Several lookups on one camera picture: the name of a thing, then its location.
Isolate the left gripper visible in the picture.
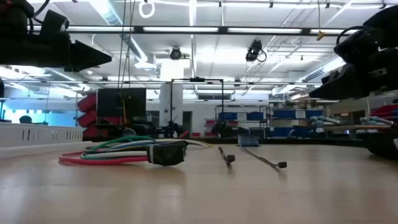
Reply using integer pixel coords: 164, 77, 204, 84
0, 30, 113, 71

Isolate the black overhead camera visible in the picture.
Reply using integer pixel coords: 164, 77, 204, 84
245, 39, 268, 63

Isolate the black tape wrap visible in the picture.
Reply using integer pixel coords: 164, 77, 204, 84
146, 140, 189, 167

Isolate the black ceiling spotlight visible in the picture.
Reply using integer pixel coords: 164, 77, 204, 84
169, 47, 183, 61

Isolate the black hanging cable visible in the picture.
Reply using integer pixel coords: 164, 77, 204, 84
126, 0, 137, 90
117, 0, 127, 90

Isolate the black zip tie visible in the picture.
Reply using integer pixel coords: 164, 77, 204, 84
218, 146, 236, 169
239, 144, 288, 170

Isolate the black overhead light bar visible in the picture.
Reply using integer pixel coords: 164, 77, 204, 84
27, 26, 398, 36

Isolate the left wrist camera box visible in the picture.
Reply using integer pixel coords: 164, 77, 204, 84
39, 9, 70, 35

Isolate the blue storage bin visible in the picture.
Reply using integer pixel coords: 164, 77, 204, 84
218, 111, 238, 121
246, 111, 265, 121
306, 109, 324, 119
273, 109, 295, 119

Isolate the black monitor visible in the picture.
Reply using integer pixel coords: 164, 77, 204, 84
96, 87, 147, 125

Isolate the white slotted cable duct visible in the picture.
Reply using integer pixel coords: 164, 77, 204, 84
0, 121, 84, 149

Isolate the black wire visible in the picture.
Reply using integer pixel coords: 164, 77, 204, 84
83, 146, 150, 154

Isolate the black station frame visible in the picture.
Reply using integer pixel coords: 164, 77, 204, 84
169, 77, 225, 138

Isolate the red storage bins stack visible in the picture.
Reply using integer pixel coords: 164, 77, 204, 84
76, 93, 98, 138

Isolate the yellow hanging tag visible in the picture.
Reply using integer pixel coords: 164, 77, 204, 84
316, 0, 326, 42

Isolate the wooden bench top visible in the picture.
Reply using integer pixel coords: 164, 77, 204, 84
323, 124, 393, 131

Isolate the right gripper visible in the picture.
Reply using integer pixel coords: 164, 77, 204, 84
310, 46, 398, 100

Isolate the black right camera cable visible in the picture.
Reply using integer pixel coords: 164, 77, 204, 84
336, 26, 365, 45

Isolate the red storage bin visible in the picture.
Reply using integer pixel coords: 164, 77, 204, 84
369, 104, 398, 118

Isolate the white hanging ring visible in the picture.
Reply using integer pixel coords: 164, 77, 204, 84
138, 0, 156, 19

